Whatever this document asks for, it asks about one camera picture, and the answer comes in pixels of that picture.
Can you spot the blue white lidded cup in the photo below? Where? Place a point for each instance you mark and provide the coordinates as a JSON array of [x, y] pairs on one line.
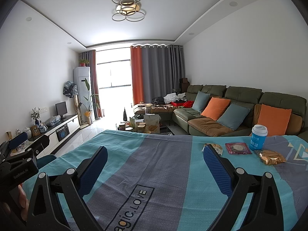
[[258, 136]]

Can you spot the white standing air conditioner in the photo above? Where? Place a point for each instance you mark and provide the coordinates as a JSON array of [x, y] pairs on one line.
[[81, 76]]

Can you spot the green sectional sofa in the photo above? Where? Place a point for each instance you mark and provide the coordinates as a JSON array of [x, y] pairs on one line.
[[246, 97]]

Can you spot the small black monitor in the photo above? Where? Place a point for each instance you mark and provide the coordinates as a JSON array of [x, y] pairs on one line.
[[61, 109]]

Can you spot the plant atop air conditioner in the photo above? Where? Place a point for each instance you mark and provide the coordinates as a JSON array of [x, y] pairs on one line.
[[83, 62]]

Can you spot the orange cushion far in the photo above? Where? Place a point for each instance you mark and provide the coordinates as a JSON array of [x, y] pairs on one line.
[[215, 108]]

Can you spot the pile of clothes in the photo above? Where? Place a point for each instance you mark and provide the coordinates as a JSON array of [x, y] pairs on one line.
[[177, 100]]

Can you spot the small plant blue vase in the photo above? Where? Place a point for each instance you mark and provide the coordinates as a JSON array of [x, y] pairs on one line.
[[35, 115]]

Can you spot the orange cushion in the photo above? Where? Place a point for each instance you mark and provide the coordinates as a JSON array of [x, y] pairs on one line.
[[275, 119], [215, 108]]

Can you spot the white black TV cabinet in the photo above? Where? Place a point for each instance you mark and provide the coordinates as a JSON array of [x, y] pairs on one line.
[[73, 126]]

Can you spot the covered standing fan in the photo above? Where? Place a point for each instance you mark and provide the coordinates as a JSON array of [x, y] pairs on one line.
[[70, 90]]

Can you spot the blue-grey cushion near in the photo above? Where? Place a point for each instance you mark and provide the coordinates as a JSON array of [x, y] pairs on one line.
[[233, 116]]

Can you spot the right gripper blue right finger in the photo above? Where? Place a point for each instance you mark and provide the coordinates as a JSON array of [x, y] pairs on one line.
[[220, 168]]

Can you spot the teal grey tablecloth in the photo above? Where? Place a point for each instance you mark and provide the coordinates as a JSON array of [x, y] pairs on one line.
[[161, 182]]

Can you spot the orange cushion near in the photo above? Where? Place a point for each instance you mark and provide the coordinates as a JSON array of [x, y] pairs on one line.
[[275, 119]]

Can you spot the cluttered dark coffee table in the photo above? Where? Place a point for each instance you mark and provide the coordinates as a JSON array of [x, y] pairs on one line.
[[145, 124]]

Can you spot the blue-grey cushion far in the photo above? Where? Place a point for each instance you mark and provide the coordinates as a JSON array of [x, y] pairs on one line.
[[200, 101]]

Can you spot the striped left curtain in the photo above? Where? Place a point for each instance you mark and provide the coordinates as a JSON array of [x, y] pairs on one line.
[[91, 57]]

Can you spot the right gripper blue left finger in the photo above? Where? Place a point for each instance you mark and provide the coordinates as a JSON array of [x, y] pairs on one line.
[[90, 169]]

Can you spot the dark red snack packet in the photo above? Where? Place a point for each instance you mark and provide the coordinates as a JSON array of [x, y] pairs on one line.
[[237, 148]]

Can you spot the grey curtain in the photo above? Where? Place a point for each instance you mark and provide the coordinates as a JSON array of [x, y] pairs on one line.
[[162, 68]]

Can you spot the blue-grey cushion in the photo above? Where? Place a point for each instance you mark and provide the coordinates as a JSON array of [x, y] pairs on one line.
[[233, 116], [200, 101]]

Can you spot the beige snack packet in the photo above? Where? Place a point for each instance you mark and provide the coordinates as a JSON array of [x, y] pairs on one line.
[[217, 147]]

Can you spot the gold snack packet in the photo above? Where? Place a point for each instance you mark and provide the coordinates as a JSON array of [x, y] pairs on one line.
[[269, 157]]

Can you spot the gold ring ceiling lamp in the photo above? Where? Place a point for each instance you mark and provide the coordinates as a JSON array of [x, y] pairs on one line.
[[129, 10]]

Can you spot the orange curtain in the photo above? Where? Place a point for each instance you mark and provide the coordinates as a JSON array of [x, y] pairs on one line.
[[136, 74]]

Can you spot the brown seat pad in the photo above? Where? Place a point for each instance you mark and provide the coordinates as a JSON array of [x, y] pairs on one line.
[[209, 127]]

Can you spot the tall green potted plant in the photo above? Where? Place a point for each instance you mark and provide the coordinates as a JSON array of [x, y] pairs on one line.
[[89, 101]]

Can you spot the left hand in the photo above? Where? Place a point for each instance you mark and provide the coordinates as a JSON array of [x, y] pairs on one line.
[[23, 204]]

